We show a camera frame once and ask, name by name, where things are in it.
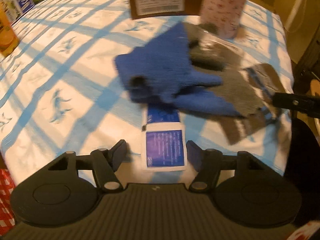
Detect blue white sachet packet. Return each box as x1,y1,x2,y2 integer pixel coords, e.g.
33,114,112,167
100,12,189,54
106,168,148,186
141,104,188,172

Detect grey knitted socks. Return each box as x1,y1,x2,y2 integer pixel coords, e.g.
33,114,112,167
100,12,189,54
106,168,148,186
184,23,285,145

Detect blue knitted glove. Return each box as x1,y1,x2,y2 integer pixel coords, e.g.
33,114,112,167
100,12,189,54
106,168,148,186
114,22,240,116

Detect blue checked bed sheet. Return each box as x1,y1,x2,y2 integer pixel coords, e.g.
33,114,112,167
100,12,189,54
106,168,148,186
1,0,293,185

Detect pink lid floral tumbler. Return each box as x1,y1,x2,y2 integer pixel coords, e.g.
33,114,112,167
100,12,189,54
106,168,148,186
200,0,247,38

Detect orange juice bottle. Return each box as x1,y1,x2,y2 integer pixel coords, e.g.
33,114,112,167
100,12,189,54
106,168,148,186
0,8,20,57

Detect blue white milk box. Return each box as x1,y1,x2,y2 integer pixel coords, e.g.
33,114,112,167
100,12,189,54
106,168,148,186
1,0,35,25

